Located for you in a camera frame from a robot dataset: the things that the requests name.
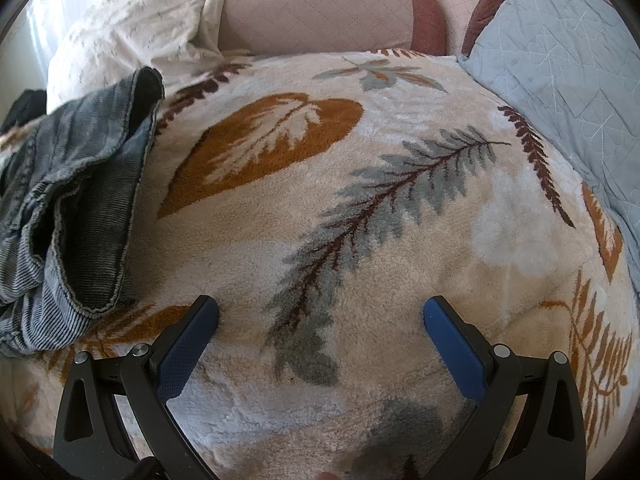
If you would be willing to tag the blue denim pants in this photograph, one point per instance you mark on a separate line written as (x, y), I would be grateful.
(75, 185)

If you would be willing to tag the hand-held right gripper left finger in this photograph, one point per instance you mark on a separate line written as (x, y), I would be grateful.
(187, 345)

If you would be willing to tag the light blue quilted pillow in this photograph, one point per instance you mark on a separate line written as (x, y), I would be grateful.
(565, 60)

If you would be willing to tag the pink bolster cushion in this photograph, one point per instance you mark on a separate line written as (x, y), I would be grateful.
(320, 10)

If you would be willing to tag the leaf print fleece blanket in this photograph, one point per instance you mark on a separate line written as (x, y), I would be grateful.
(320, 170)

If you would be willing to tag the white patterned pillow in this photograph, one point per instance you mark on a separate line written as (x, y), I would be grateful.
(130, 15)

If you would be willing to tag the black cloth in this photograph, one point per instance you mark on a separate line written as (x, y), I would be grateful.
(25, 110)

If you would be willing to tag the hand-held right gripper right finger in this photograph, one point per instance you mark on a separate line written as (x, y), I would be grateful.
(452, 345)

